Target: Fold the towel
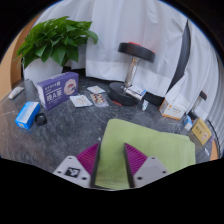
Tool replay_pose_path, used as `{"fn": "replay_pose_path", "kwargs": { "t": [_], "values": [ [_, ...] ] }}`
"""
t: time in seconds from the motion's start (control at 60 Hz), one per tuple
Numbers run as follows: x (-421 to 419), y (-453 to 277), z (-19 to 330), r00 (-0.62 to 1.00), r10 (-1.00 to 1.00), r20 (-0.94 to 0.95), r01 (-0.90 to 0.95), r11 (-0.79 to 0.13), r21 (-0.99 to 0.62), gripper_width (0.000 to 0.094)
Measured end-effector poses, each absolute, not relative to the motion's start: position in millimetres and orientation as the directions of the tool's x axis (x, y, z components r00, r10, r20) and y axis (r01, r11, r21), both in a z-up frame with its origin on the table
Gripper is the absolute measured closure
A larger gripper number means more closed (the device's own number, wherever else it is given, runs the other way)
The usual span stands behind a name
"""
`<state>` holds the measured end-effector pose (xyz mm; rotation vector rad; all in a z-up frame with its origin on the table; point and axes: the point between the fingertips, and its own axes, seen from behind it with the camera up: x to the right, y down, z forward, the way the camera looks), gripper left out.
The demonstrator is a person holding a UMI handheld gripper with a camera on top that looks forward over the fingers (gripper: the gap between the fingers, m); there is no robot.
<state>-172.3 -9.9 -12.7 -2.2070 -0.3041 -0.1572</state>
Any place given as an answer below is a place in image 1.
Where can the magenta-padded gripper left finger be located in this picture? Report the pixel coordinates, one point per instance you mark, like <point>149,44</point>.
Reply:
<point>75,168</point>

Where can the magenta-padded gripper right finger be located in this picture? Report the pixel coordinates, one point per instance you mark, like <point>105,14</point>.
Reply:
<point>146,170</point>

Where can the green towel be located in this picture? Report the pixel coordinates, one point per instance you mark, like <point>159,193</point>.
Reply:
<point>153,143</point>

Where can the small black round object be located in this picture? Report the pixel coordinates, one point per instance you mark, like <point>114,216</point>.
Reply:
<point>41,119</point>

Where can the small blue and white box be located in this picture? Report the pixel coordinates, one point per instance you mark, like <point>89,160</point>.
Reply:
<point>188,123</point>

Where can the small white bottle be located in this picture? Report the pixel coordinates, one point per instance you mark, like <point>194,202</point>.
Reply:
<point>145,105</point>

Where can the white and orange box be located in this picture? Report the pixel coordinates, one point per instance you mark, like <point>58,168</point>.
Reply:
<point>171,110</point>

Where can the yellow box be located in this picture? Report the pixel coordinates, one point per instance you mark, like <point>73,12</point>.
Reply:
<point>201,131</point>

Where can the white blister pack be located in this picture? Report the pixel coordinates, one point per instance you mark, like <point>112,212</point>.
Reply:
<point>80,101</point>

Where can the blister pack with brown pills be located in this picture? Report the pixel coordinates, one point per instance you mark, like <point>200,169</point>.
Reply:
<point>99,100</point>

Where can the white and blue flat box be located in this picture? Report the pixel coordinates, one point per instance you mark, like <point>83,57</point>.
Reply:
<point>136,92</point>

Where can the purple cardboard box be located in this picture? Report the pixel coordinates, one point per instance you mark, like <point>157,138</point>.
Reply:
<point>55,90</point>

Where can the small white sachet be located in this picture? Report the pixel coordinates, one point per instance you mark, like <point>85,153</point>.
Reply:
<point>96,89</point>

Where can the small black dumbbell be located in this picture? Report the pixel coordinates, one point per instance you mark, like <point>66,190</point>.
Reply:
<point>197,103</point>

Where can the large black dumbbell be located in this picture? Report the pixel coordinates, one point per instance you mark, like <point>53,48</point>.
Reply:
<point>136,51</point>

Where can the green potted plant white pot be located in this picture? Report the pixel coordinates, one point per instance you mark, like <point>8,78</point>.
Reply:
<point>55,41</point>

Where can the white curtain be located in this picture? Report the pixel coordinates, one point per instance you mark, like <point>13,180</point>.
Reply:
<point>113,30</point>

